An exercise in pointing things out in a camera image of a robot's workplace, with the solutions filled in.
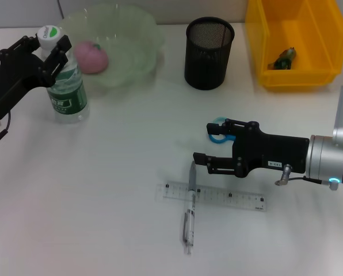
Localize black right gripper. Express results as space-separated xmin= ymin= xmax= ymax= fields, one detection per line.
xmin=192 ymin=118 xmax=310 ymax=179

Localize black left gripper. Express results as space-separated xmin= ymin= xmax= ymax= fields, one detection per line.
xmin=0 ymin=34 xmax=73 ymax=120

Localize blue scissors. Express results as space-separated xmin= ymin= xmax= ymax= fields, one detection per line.
xmin=207 ymin=116 xmax=237 ymax=144

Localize pink toy peach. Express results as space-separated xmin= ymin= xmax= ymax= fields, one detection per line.
xmin=74 ymin=40 xmax=109 ymax=75

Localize clear water bottle green label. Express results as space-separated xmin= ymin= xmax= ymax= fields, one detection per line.
xmin=36 ymin=25 xmax=90 ymax=124

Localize green plastic wrapper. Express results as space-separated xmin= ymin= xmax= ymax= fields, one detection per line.
xmin=268 ymin=47 xmax=298 ymax=70

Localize clear plastic ruler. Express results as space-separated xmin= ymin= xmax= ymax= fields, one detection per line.
xmin=155 ymin=181 xmax=268 ymax=213

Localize silver ballpoint pen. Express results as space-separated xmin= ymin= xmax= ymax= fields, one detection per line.
xmin=180 ymin=160 xmax=198 ymax=255

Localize black mesh pen holder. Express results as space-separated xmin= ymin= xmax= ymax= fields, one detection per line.
xmin=184 ymin=16 xmax=235 ymax=90

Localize translucent green plastic bowl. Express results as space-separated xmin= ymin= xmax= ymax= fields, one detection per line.
xmin=56 ymin=3 xmax=166 ymax=95

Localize yellow plastic storage bin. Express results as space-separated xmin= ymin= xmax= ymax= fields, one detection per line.
xmin=245 ymin=0 xmax=343 ymax=92

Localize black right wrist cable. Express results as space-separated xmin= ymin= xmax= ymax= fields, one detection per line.
xmin=274 ymin=163 xmax=341 ymax=191

